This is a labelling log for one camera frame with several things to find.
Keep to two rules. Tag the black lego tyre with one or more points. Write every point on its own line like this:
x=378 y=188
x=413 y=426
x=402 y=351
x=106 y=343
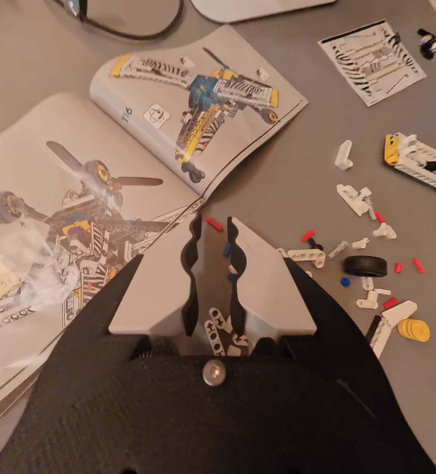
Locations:
x=365 y=266

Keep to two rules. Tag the pile of dark lego parts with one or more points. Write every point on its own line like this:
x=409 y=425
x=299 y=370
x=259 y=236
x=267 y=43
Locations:
x=429 y=48

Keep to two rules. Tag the white display stand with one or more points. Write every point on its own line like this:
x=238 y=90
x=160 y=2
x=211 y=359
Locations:
x=258 y=9

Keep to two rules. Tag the lego instruction booklet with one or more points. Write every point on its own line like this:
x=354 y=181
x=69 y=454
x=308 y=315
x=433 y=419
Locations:
x=55 y=148

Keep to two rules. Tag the zebra striped sticker sheet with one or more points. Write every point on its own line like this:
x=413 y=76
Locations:
x=370 y=70

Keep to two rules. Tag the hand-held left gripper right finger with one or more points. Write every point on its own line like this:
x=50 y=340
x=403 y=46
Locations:
x=273 y=296

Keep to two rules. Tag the white angled lego beam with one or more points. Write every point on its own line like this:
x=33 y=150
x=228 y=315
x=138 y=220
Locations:
x=344 y=155

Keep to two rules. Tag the lego airplane model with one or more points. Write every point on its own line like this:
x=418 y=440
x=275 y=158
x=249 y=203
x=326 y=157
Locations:
x=414 y=159

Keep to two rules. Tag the yellow lego wheel hub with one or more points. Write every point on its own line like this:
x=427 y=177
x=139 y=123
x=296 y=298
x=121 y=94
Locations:
x=413 y=329

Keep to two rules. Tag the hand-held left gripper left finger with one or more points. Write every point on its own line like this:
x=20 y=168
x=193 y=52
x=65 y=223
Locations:
x=151 y=296

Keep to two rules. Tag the scattered small lego pieces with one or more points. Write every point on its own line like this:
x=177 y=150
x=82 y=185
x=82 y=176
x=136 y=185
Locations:
x=307 y=255

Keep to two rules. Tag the white lego bracket piece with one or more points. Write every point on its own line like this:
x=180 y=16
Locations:
x=351 y=198

